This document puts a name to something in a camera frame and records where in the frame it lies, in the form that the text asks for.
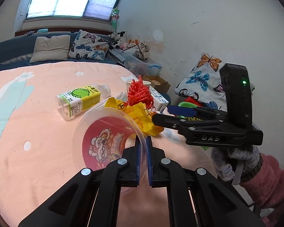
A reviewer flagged clear plastic storage bin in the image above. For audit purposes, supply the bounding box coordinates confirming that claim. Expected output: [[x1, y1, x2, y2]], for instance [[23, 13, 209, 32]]
[[123, 52, 163, 76]]

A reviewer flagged colourful pinwheel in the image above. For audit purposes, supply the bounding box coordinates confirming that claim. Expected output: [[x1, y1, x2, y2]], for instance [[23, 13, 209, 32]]
[[111, 7, 121, 26]]

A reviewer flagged black and white cow plush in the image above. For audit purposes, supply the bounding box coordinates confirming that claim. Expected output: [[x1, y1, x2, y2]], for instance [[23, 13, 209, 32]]
[[109, 31, 127, 49]]

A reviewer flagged grey keyboard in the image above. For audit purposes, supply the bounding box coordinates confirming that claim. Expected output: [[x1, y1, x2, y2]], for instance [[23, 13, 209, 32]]
[[109, 49, 126, 62]]

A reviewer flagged green plastic mesh basket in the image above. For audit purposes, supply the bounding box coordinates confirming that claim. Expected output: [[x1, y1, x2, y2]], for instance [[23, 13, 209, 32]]
[[179, 102, 199, 119]]

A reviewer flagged pink plush toy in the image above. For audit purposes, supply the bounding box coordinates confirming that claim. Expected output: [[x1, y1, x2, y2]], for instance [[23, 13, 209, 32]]
[[123, 39, 139, 51]]

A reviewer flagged butterfly print pillow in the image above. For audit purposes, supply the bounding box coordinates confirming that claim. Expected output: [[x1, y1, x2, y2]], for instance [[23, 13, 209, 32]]
[[68, 30, 113, 61]]

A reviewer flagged cardboard box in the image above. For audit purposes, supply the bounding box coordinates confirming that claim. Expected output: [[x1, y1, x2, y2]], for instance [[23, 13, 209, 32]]
[[142, 75, 171, 93]]

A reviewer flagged yellow snack wrapper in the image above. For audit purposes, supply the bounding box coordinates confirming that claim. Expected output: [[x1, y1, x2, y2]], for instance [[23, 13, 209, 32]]
[[104, 97, 165, 138]]

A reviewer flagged blue sofa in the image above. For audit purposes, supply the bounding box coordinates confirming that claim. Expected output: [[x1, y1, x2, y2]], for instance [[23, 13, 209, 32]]
[[0, 32, 123, 74]]

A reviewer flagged person's right hand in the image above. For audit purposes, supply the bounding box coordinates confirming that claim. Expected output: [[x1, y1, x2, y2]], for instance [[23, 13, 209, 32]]
[[211, 145, 263, 182]]

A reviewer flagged white paper cup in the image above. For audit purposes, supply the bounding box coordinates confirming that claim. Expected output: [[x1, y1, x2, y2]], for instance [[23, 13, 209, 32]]
[[125, 80, 152, 95]]

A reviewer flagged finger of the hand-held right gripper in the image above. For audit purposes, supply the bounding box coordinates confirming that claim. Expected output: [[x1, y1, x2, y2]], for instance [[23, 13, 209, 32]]
[[168, 106, 228, 121], [152, 113, 204, 129]]

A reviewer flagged beige pillow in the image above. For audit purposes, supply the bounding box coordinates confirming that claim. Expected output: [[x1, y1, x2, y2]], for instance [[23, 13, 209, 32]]
[[30, 35, 71, 63]]

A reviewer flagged red box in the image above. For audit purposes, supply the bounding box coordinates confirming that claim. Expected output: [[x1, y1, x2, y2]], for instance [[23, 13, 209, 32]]
[[185, 96, 204, 107]]

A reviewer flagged white milk carton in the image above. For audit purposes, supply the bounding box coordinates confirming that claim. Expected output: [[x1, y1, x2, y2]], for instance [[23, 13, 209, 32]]
[[148, 86, 169, 113]]

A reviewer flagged red plastic mesh net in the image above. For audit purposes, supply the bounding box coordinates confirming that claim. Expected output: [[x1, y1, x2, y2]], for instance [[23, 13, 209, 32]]
[[127, 75, 155, 109]]

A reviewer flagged butterfly print folded quilt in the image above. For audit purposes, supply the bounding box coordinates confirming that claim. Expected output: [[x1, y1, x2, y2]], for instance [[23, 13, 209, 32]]
[[175, 53, 255, 110]]

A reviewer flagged grey husky plush toy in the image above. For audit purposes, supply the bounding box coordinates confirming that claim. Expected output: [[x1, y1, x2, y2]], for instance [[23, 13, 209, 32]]
[[137, 43, 149, 61]]

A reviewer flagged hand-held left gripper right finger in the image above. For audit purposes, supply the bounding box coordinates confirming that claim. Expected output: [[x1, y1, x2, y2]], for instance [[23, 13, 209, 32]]
[[146, 136, 267, 227]]

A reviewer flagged plastic bottle yellow green label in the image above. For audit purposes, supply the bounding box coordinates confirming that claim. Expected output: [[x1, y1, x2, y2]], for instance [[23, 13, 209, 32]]
[[56, 83, 112, 121]]

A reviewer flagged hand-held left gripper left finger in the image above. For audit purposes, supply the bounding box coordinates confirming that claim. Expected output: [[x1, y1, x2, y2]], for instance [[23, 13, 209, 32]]
[[18, 137, 142, 227]]

